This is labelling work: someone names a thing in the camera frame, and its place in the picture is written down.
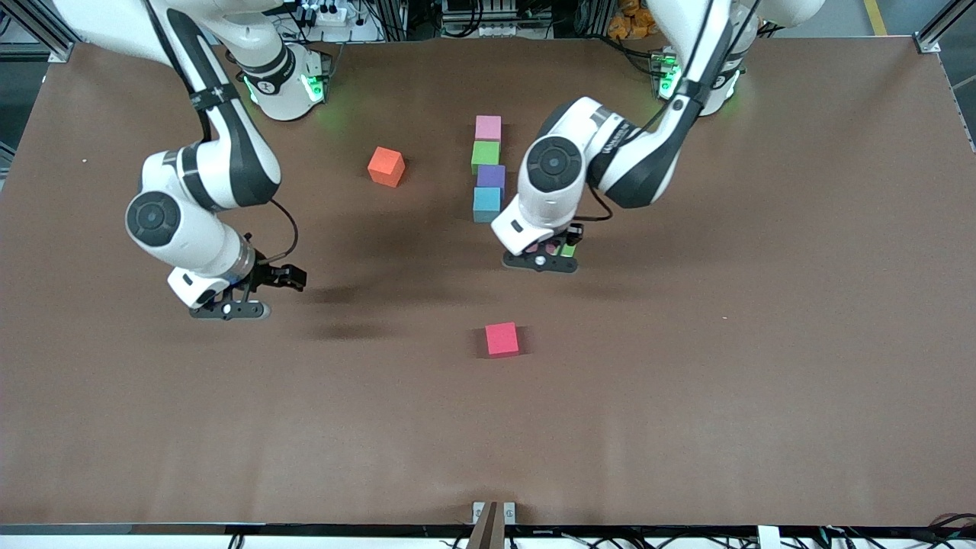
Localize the paper table cover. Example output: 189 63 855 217
0 37 976 527

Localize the blue foam cube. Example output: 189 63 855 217
473 187 503 223

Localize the bag of orange items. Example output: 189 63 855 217
608 0 658 40

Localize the white power strip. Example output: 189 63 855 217
301 2 355 27

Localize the red foam cube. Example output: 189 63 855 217
485 322 520 358

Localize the small metal bracket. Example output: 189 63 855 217
472 501 517 525

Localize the grey metal device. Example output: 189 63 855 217
441 0 528 39

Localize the black table edge rail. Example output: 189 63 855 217
0 522 976 539

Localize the orange foam cube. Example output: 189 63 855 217
368 146 406 188

